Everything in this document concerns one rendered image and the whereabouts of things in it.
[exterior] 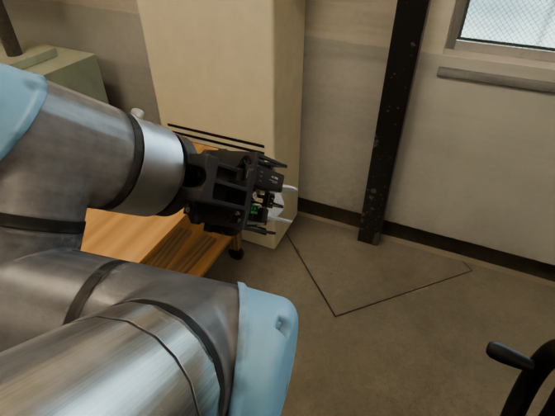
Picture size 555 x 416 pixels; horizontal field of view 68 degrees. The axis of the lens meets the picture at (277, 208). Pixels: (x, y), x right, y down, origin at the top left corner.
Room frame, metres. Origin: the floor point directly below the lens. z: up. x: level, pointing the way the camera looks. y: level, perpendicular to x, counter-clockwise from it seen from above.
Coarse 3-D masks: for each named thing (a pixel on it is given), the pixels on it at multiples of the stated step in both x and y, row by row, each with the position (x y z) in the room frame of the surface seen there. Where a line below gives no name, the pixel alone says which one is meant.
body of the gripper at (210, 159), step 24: (192, 144) 0.30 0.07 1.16; (192, 168) 0.29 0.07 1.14; (216, 168) 0.27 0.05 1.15; (240, 168) 0.31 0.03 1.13; (264, 168) 0.32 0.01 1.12; (192, 192) 0.25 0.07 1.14; (216, 192) 0.29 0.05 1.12; (240, 192) 0.29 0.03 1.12; (264, 192) 0.32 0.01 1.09; (192, 216) 0.31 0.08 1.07; (216, 216) 0.29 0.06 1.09; (240, 216) 0.29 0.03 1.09; (264, 216) 0.30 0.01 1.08
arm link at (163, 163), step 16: (144, 128) 0.26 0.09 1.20; (160, 128) 0.28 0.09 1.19; (144, 144) 0.25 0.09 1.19; (160, 144) 0.26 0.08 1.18; (176, 144) 0.27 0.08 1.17; (144, 160) 0.24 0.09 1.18; (160, 160) 0.25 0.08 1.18; (176, 160) 0.26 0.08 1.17; (144, 176) 0.24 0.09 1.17; (160, 176) 0.25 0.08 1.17; (176, 176) 0.26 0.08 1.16; (144, 192) 0.24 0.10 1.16; (160, 192) 0.24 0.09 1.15; (176, 192) 0.26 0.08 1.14; (112, 208) 0.23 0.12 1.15; (128, 208) 0.23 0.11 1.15; (144, 208) 0.24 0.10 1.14; (160, 208) 0.25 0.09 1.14
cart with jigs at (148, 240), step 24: (96, 216) 0.95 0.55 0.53; (120, 216) 0.95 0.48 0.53; (144, 216) 0.95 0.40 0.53; (168, 216) 0.95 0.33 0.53; (96, 240) 0.85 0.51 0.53; (120, 240) 0.85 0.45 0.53; (144, 240) 0.85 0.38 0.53; (168, 240) 1.19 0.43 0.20; (192, 240) 1.21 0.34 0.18; (216, 240) 1.21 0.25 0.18; (240, 240) 1.29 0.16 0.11; (168, 264) 1.08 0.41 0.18; (192, 264) 1.07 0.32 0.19
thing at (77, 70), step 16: (0, 0) 1.75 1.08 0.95; (0, 16) 1.73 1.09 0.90; (0, 32) 1.73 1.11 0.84; (0, 48) 1.84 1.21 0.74; (16, 48) 1.74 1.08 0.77; (32, 48) 1.84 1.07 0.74; (48, 48) 1.84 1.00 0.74; (64, 48) 1.96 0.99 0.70; (16, 64) 1.67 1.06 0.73; (32, 64) 1.73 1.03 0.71; (48, 64) 1.75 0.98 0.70; (64, 64) 1.75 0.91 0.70; (80, 64) 1.80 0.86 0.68; (96, 64) 1.87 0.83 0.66; (48, 80) 1.64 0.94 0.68; (64, 80) 1.71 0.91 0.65; (80, 80) 1.78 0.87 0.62; (96, 80) 1.85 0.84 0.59; (96, 96) 1.83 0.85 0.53
